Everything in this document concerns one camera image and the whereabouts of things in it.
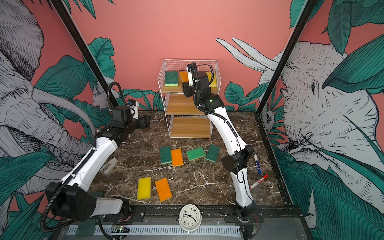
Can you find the yellow sponge on table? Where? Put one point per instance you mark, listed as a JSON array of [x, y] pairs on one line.
[[144, 188]]

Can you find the dark green sponge beside orange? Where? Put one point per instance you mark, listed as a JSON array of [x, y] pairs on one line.
[[166, 155]]

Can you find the white slotted cable duct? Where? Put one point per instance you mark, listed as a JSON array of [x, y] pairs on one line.
[[174, 232]]

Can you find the dark green sponge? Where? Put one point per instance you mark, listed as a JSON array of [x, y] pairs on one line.
[[166, 155], [172, 79], [213, 153]]

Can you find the light green yellow sponge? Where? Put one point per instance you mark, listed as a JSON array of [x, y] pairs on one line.
[[195, 154]]

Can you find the black frame post right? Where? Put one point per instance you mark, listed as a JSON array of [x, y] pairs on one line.
[[298, 29]]

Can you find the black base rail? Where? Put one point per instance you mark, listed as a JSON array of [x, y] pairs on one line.
[[257, 223]]

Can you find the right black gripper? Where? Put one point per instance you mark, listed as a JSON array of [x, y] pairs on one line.
[[188, 89]]

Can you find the black frame post left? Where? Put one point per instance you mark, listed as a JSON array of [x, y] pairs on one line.
[[69, 23]]

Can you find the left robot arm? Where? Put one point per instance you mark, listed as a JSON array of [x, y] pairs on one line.
[[69, 200]]

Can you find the white wire wooden shelf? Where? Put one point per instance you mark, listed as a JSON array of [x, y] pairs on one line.
[[184, 120]]

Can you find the white stapler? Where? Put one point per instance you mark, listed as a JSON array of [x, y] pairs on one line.
[[108, 167]]

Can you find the white analog clock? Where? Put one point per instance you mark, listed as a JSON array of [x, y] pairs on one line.
[[190, 218]]

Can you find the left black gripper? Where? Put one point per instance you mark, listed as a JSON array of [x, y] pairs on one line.
[[143, 121]]

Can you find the black frame post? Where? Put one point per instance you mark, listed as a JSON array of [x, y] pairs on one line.
[[298, 29], [69, 23]]

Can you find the red capped marker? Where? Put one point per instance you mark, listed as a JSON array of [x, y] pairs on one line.
[[258, 182]]

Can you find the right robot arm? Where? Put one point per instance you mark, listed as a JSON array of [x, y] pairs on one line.
[[236, 162]]

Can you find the orange sponge tilted front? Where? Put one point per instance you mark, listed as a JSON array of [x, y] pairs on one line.
[[163, 189]]

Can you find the blue capped marker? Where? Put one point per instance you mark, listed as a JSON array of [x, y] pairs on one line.
[[258, 165]]

